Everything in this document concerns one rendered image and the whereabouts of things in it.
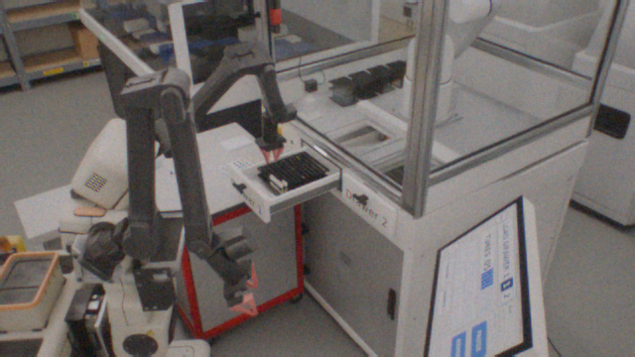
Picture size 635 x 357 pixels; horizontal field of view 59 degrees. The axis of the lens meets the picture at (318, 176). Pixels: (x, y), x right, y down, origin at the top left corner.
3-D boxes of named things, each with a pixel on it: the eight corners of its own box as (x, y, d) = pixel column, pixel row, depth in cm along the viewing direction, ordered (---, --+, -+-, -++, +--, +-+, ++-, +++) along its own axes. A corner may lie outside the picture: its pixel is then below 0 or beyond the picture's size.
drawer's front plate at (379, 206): (391, 236, 193) (393, 211, 187) (341, 196, 213) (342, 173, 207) (395, 235, 194) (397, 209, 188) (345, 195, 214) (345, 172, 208)
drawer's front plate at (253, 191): (266, 223, 200) (264, 198, 194) (229, 186, 220) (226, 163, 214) (270, 222, 201) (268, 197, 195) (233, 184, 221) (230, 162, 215)
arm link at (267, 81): (240, 44, 152) (259, 75, 149) (258, 35, 152) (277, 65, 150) (262, 102, 194) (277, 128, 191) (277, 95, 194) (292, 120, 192)
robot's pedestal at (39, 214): (77, 374, 245) (25, 241, 203) (61, 330, 266) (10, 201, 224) (144, 342, 259) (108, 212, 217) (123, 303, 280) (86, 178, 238)
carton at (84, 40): (83, 59, 517) (75, 30, 502) (74, 50, 539) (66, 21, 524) (127, 51, 536) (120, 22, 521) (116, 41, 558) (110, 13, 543)
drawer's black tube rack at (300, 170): (281, 202, 208) (280, 188, 204) (258, 180, 220) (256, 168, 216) (329, 183, 218) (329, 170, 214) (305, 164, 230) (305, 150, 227)
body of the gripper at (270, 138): (254, 143, 202) (253, 125, 197) (279, 136, 206) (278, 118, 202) (262, 152, 197) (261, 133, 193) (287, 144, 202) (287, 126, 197)
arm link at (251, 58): (229, 33, 144) (247, 63, 141) (264, 38, 155) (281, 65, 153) (145, 132, 168) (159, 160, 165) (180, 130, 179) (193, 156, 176)
